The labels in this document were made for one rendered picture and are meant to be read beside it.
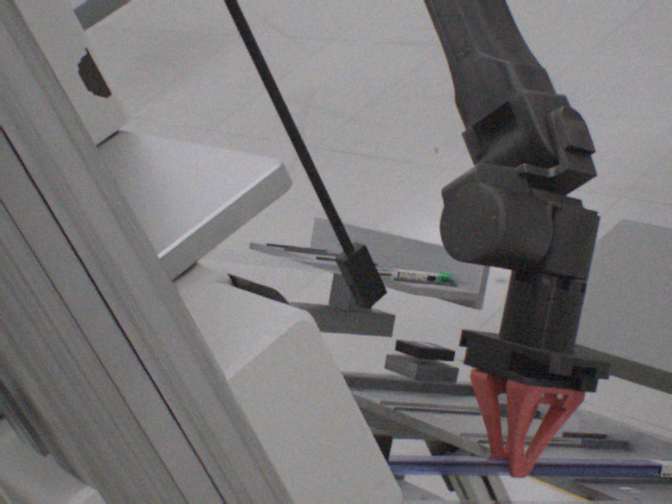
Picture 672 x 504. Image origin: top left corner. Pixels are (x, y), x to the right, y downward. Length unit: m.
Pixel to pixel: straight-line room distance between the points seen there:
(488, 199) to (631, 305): 0.76
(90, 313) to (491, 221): 0.64
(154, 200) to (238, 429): 0.09
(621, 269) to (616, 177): 1.45
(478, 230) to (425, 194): 2.50
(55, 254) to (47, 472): 0.06
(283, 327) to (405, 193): 3.15
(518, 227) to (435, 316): 2.00
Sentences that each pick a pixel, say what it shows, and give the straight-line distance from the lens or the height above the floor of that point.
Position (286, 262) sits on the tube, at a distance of 1.43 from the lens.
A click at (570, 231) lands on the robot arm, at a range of 0.96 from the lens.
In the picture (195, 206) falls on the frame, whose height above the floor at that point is 1.39.
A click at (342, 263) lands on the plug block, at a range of 0.93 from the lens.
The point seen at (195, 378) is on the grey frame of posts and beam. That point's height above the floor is 1.38.
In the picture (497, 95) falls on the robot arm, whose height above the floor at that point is 1.12.
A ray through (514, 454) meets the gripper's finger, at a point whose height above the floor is 0.92.
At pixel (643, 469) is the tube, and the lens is 1.11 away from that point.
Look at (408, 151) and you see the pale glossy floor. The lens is 3.67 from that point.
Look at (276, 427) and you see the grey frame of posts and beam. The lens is 0.31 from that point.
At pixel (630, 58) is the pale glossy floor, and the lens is 3.70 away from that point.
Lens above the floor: 1.53
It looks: 27 degrees down
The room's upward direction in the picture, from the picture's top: 26 degrees counter-clockwise
